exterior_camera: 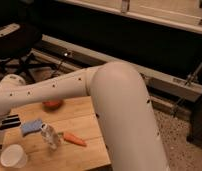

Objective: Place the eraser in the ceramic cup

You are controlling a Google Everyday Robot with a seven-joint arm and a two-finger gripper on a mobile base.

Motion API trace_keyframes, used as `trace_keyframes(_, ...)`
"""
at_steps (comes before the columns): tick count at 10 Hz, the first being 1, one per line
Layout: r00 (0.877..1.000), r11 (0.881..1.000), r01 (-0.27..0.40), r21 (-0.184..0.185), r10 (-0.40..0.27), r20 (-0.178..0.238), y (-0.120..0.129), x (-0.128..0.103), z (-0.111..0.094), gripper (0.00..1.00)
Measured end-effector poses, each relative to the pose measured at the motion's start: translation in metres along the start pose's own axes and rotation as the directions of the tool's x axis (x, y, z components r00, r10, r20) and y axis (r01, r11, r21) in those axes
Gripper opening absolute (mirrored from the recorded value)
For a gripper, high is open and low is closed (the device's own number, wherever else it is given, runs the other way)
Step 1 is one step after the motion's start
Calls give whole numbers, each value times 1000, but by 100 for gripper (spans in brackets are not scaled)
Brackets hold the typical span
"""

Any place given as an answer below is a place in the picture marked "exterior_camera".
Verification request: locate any red bowl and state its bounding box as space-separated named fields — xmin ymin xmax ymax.
xmin=43 ymin=100 xmax=63 ymax=109

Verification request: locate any black office chair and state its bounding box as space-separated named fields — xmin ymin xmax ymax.
xmin=0 ymin=23 xmax=56 ymax=81

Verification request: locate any wooden table board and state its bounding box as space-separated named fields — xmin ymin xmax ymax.
xmin=0 ymin=95 xmax=112 ymax=171

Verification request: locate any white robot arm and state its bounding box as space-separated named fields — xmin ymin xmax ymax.
xmin=0 ymin=62 xmax=170 ymax=171

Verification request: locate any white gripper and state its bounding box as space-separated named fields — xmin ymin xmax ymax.
xmin=0 ymin=115 xmax=21 ymax=143

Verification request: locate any orange toy carrot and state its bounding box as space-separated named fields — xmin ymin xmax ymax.
xmin=58 ymin=132 xmax=87 ymax=147

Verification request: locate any white ceramic cup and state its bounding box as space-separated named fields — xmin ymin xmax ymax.
xmin=0 ymin=144 xmax=28 ymax=168

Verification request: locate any clear glass bottle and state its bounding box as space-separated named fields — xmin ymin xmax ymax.
xmin=41 ymin=123 xmax=61 ymax=150

